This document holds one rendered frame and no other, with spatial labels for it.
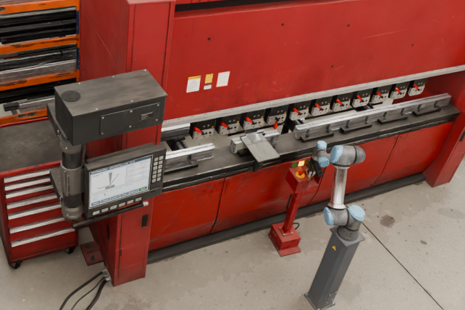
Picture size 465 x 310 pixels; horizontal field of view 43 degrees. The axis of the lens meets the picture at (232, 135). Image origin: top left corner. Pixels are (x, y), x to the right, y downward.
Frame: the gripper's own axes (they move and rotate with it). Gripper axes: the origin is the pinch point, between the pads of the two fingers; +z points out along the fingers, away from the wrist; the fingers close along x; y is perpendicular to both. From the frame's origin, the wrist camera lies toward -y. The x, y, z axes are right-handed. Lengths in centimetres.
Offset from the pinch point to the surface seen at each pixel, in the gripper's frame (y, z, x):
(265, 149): 13.4, -25.9, 39.0
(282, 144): 27.2, -12.0, 14.1
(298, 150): 17.9, -12.6, 4.8
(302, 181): -5.9, -4.8, 11.1
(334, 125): 34, -17, -36
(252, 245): -3, 73, 33
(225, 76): 29, -85, 76
